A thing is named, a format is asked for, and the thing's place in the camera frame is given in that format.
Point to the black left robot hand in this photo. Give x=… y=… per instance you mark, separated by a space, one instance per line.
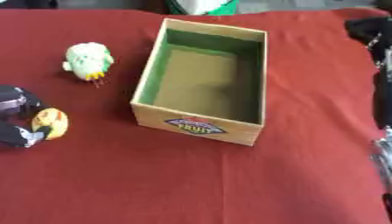
x=15 y=102

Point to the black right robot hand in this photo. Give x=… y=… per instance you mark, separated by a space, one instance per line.
x=380 y=70

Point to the yellow round soft toy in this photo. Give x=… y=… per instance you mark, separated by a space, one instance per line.
x=52 y=121

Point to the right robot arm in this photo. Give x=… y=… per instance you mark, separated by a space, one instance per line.
x=384 y=166

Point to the tan cardboard box green inside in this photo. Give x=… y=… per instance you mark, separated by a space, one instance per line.
x=204 y=81

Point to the white green soft toy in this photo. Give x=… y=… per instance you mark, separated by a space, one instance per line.
x=86 y=60

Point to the green white bag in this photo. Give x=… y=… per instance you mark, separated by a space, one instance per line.
x=203 y=6

